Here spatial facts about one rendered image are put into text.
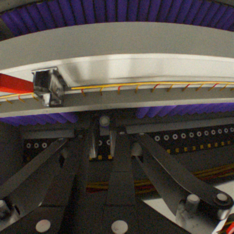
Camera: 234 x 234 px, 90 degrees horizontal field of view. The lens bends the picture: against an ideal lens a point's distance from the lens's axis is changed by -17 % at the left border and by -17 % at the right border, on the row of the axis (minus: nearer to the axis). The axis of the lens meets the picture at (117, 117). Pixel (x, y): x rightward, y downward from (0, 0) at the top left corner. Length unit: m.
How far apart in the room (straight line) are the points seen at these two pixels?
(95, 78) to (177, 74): 0.09
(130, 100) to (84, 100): 0.05
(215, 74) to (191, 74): 0.04
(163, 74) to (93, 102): 0.09
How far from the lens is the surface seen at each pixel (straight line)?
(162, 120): 0.29
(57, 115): 0.23
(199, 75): 0.19
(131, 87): 0.17
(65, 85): 0.17
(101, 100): 0.17
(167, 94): 0.18
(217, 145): 0.37
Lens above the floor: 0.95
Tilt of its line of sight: 6 degrees up
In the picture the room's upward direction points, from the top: 176 degrees clockwise
